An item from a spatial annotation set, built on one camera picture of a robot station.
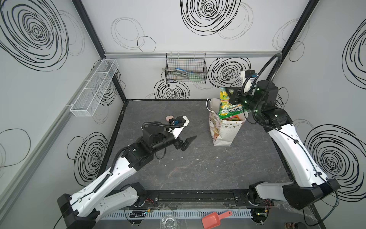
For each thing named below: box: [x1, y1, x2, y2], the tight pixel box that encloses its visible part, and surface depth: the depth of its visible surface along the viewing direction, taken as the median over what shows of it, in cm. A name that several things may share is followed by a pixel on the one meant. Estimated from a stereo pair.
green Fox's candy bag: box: [218, 86, 244, 120], surface depth 66 cm
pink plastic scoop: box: [201, 210, 232, 229], surface depth 69 cm
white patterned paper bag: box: [206, 97, 249, 146], surface depth 84 cm
